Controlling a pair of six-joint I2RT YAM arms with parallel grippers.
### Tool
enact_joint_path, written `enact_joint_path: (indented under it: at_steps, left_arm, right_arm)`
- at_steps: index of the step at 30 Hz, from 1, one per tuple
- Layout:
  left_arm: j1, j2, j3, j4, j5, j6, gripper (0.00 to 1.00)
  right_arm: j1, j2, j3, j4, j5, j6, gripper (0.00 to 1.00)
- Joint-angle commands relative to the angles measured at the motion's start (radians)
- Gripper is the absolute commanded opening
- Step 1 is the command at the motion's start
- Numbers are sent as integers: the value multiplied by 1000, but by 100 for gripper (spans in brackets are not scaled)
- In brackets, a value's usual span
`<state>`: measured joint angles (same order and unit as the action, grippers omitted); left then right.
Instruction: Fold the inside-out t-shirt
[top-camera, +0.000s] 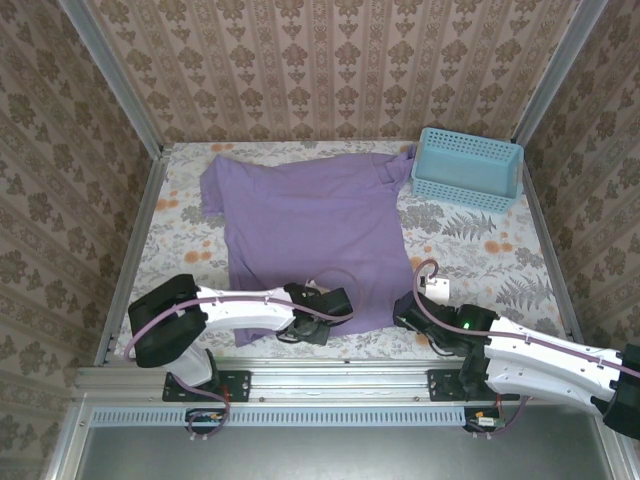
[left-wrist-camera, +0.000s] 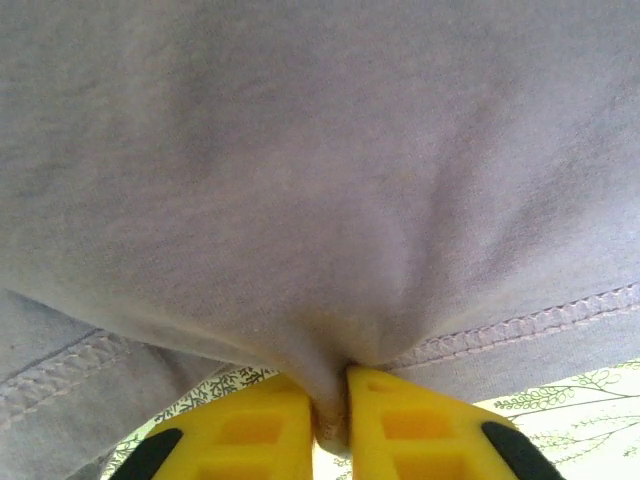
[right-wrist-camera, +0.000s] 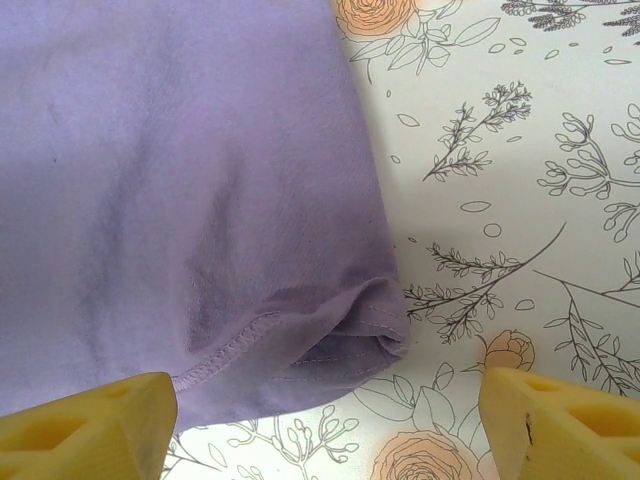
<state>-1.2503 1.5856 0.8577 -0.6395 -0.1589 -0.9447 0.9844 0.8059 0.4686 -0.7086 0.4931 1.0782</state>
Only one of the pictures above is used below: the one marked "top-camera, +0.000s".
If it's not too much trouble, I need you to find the aluminium table side rail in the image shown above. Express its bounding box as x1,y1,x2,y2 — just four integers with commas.
94,144,174,366
522,169,591,364

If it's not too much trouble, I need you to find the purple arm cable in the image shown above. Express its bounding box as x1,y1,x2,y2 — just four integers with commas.
412,259,640,441
122,267,361,444

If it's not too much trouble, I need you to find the aluminium frame bar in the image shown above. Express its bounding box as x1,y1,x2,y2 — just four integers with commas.
42,394,94,480
592,399,640,480

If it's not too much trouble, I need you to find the floral patterned table cover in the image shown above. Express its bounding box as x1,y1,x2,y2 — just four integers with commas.
114,141,576,361

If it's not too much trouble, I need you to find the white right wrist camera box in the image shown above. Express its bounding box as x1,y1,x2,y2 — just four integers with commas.
419,277,454,304

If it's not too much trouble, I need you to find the slotted grey cable duct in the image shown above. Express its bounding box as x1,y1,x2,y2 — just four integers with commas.
92,405,469,428

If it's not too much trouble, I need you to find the light blue plastic basket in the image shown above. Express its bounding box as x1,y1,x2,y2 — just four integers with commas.
410,127,525,215

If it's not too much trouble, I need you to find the small connector board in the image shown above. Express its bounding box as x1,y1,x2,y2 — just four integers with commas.
185,408,226,434
464,407,506,434

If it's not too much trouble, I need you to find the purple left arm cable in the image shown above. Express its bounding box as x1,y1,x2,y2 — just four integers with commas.
122,267,361,444

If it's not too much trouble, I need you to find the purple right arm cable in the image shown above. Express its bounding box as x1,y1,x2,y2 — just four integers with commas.
412,259,640,441

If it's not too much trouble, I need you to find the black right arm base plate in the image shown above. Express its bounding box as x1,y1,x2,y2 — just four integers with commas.
427,368,521,403

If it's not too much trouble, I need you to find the purple t-shirt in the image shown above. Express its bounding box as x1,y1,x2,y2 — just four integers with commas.
199,144,419,349

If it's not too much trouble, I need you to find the grey metal panel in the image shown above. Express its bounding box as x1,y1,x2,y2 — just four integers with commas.
74,424,616,480

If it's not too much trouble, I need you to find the aluminium frame post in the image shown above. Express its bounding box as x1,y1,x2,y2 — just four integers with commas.
514,0,609,146
58,0,166,156

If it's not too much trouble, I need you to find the aluminium mounting rail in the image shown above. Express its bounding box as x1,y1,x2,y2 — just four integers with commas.
74,359,614,401

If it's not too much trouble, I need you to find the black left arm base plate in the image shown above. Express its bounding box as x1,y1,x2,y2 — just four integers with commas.
162,369,251,403

